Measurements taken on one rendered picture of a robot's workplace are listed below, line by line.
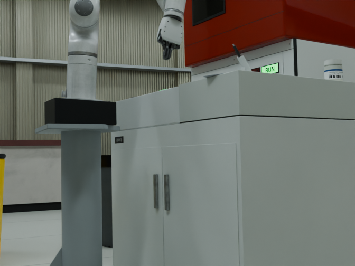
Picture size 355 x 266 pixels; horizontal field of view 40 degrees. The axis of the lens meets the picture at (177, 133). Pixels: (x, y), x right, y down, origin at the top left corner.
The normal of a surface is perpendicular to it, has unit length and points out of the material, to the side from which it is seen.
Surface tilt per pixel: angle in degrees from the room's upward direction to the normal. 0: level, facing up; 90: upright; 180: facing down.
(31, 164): 90
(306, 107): 90
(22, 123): 90
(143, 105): 90
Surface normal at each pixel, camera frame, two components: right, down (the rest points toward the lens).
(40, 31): 0.41, -0.06
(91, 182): 0.68, -0.05
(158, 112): -0.84, -0.01
